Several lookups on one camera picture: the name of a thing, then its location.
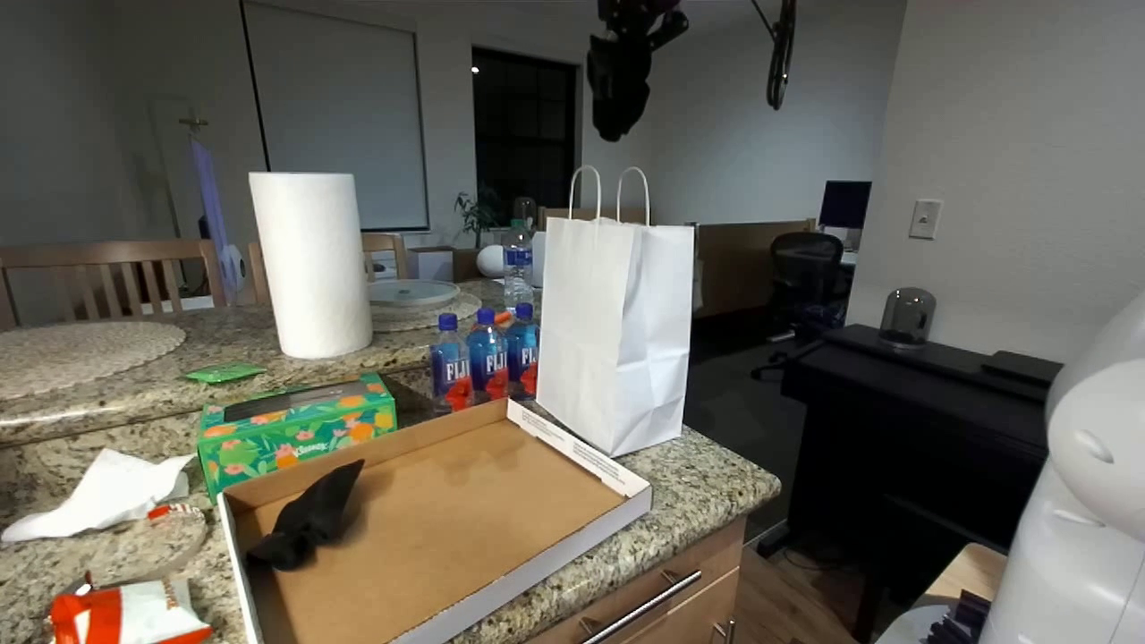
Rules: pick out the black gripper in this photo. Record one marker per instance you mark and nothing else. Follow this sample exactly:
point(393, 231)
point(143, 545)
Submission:
point(648, 23)

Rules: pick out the black sock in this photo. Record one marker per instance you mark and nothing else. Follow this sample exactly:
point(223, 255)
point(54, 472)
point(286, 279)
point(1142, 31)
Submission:
point(309, 524)
point(616, 74)

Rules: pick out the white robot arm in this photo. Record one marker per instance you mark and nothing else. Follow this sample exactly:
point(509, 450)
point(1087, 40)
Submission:
point(1015, 186)

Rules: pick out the white paper bag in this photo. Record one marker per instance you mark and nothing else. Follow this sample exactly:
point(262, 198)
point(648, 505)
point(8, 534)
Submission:
point(616, 312)

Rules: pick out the black office chair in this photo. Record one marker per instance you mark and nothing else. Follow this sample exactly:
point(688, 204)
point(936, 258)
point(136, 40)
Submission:
point(802, 295)

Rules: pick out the white projector screen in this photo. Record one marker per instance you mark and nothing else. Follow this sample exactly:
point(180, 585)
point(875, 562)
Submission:
point(340, 94)

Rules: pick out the white paper towel roll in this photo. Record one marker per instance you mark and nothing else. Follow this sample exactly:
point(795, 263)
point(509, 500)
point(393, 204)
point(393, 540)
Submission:
point(311, 263)

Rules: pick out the black piano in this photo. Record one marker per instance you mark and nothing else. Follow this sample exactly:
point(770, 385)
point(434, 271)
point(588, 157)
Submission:
point(914, 449)

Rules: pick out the small green packet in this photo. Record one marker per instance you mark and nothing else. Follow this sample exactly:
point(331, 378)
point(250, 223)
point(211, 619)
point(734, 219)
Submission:
point(223, 374)

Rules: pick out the cardboard tray box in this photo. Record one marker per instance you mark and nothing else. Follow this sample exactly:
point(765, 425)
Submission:
point(447, 518)

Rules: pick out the green tissue box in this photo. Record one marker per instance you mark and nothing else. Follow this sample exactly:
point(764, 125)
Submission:
point(286, 425)

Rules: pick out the wooden chair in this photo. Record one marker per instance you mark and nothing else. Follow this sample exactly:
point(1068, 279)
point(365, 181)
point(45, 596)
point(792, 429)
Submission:
point(120, 279)

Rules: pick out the round woven placemat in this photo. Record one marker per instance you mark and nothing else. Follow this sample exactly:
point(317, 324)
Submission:
point(47, 359)

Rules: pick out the crumpled white napkin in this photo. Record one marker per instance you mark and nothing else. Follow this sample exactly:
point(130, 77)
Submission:
point(114, 489)

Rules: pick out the orange white snack packet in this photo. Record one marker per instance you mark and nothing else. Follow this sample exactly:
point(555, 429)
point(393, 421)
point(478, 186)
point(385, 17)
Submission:
point(126, 614)

